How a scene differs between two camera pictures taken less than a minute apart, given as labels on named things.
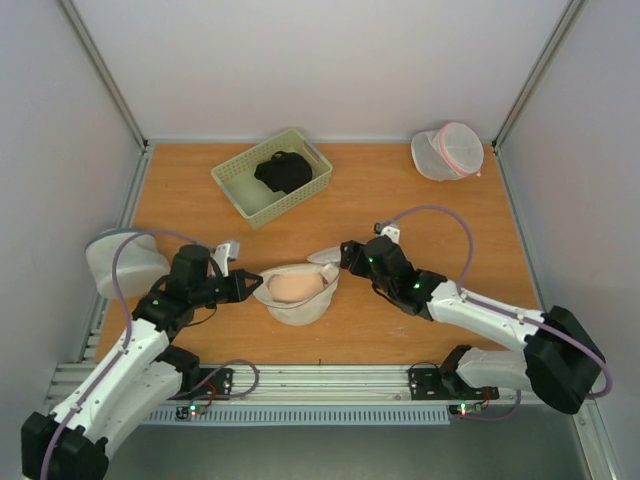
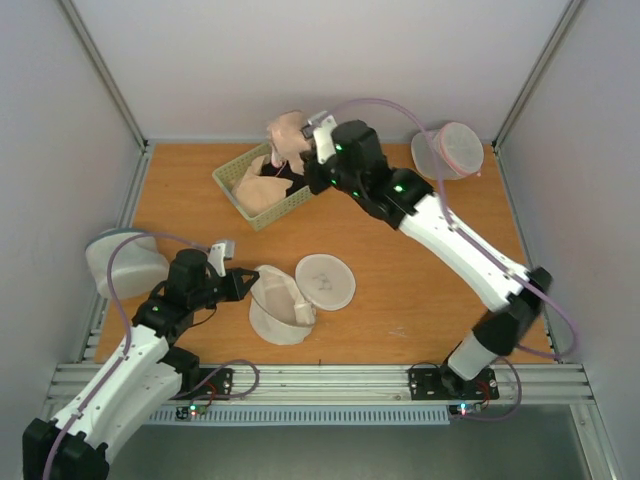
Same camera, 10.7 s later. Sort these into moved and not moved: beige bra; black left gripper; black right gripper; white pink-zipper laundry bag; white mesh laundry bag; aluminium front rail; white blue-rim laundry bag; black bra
Moved: beige bra; black right gripper; white mesh laundry bag
Not moved: white blue-rim laundry bag; white pink-zipper laundry bag; aluminium front rail; black bra; black left gripper
